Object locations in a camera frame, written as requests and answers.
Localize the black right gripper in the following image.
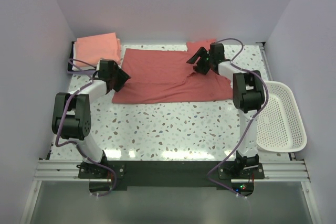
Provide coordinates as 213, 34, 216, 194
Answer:
186, 47, 214, 75

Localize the red t-shirt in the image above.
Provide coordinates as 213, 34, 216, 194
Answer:
112, 39, 233, 104

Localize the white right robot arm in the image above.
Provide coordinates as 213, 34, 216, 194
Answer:
187, 43, 269, 159

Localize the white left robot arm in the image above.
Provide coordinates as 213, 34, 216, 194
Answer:
51, 59, 131, 178

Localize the folded lavender t-shirt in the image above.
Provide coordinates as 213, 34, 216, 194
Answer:
67, 69, 96, 75

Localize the folded salmon pink t-shirt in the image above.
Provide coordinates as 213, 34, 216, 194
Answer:
74, 33, 121, 66

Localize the folded black t-shirt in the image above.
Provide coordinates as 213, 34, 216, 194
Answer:
67, 41, 75, 73

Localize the white perforated plastic basket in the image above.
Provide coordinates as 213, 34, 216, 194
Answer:
257, 81, 307, 153

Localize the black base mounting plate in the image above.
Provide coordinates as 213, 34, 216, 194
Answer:
77, 161, 265, 193

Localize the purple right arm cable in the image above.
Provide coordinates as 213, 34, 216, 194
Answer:
206, 37, 270, 192

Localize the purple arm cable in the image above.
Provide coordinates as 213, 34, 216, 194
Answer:
206, 37, 270, 192
54, 58, 118, 197

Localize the aluminium right side rail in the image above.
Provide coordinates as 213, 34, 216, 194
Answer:
256, 42, 273, 81

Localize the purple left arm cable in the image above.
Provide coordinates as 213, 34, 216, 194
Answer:
54, 58, 118, 197

